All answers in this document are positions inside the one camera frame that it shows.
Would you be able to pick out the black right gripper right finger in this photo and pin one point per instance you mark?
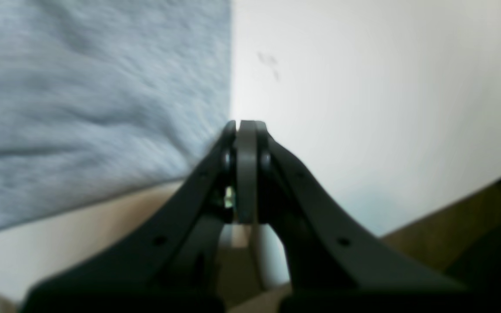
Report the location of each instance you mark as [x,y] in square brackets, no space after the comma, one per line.
[335,265]

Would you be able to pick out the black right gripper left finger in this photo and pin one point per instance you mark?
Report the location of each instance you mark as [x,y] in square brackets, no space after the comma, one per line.
[165,265]

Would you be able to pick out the grey T-shirt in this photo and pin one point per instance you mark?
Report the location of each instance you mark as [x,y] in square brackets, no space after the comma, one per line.
[99,98]

